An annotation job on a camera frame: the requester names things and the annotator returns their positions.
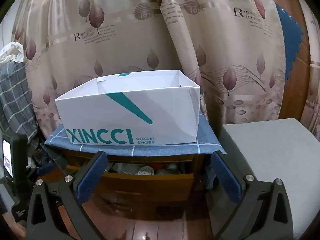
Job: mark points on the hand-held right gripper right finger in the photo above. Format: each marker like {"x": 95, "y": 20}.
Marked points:
{"x": 226, "y": 180}

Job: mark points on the white knitted garment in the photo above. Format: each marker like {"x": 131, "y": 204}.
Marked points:
{"x": 144, "y": 171}

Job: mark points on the wooden drawer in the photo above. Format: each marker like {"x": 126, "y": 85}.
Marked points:
{"x": 150, "y": 185}

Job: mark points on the white shoe box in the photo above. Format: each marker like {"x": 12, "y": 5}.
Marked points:
{"x": 100, "y": 120}

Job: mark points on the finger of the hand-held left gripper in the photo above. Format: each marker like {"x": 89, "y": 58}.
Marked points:
{"x": 45, "y": 170}

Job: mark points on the leaf print curtain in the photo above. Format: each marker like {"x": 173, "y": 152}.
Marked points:
{"x": 312, "y": 55}
{"x": 125, "y": 42}

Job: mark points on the wooden door frame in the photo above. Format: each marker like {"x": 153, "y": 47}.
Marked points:
{"x": 297, "y": 87}

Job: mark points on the white lace cloth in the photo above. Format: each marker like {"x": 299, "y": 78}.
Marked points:
{"x": 11, "y": 52}

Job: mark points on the floral light underwear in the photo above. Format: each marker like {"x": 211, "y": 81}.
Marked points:
{"x": 172, "y": 167}

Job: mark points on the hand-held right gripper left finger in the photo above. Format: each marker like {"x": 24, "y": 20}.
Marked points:
{"x": 91, "y": 178}

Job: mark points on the grey plaid bedding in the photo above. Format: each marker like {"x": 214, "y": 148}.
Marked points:
{"x": 15, "y": 92}

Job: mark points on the blue serrated sheet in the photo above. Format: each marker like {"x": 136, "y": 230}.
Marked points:
{"x": 290, "y": 35}

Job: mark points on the wooden nightstand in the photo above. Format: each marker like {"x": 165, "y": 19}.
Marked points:
{"x": 75, "y": 157}

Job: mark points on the grey mattress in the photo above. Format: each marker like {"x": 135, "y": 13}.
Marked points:
{"x": 270, "y": 150}

